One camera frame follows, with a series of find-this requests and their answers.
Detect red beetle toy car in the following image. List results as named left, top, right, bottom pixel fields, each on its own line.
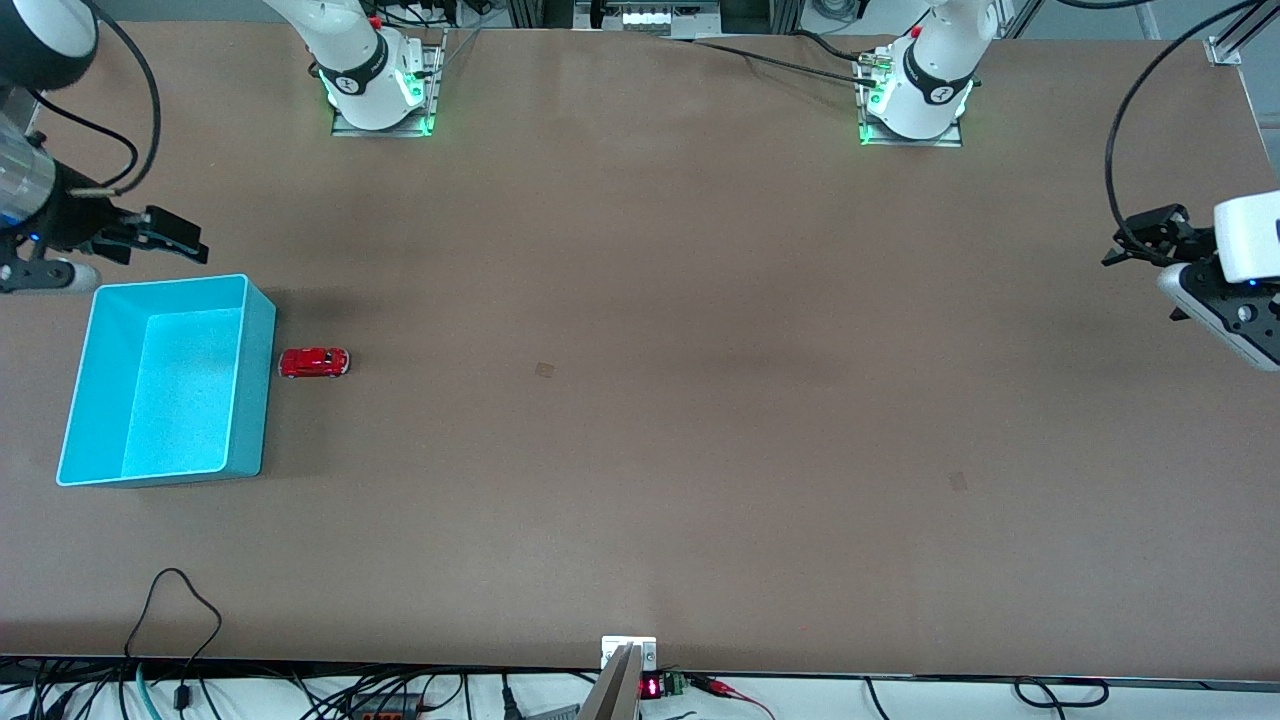
left=278, top=346, right=351, bottom=380

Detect blue plastic box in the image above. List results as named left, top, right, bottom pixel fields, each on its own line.
left=55, top=274, right=278, bottom=489

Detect dark power strip orange switches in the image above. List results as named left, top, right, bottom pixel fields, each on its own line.
left=343, top=692, right=428, bottom=718

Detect aluminium rack structure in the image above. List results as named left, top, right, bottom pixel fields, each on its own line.
left=505, top=0, right=803, bottom=37

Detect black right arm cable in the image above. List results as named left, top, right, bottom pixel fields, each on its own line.
left=24, top=0, right=163, bottom=197

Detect aluminium frame profile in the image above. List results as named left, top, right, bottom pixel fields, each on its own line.
left=1204, top=0, right=1280, bottom=67

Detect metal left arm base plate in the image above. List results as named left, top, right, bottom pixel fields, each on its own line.
left=857, top=45, right=965, bottom=149

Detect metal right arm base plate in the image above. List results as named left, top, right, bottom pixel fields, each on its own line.
left=331, top=30, right=447, bottom=138

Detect black looped thin cable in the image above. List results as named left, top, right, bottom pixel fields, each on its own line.
left=124, top=568, right=223, bottom=713

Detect black cable across table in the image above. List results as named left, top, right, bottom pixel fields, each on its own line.
left=664, top=30, right=883, bottom=87

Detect black coiled cable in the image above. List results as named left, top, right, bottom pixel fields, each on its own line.
left=1014, top=677, right=1110, bottom=710

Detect red clip lead wires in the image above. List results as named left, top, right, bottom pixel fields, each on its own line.
left=690, top=675, right=777, bottom=720

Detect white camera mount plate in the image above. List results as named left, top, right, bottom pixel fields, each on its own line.
left=601, top=636, right=658, bottom=673

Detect grey camera mount beam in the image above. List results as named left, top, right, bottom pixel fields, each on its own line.
left=577, top=643, right=643, bottom=720

